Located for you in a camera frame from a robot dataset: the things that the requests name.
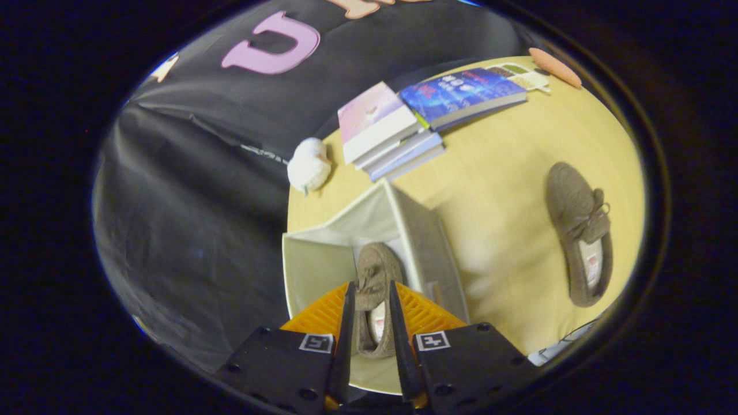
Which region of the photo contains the brown fuzzy shoe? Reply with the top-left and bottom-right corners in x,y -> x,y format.
546,161 -> 613,308
353,242 -> 407,359

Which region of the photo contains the pale blue book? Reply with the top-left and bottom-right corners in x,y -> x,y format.
364,131 -> 446,182

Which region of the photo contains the grey fabric storage box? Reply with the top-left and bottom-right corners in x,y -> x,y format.
283,180 -> 470,395

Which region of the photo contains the pale blue cloth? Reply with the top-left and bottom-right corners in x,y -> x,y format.
528,320 -> 600,367

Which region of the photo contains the black backdrop cloth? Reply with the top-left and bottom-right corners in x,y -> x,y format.
92,0 -> 522,372

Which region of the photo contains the white paint palette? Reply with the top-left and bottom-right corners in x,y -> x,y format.
487,62 -> 551,94

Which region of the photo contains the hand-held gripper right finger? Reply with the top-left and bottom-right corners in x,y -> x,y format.
389,281 -> 540,415

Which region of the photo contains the blue cover book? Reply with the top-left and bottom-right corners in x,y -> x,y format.
400,68 -> 527,132

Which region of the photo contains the orange plush toy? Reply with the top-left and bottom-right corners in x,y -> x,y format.
529,47 -> 583,89

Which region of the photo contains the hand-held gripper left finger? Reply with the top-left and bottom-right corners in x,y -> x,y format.
213,281 -> 357,415

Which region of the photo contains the white plush toy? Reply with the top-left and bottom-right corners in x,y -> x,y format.
287,137 -> 333,194

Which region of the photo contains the pink cover book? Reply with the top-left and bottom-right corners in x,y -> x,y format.
337,81 -> 420,165

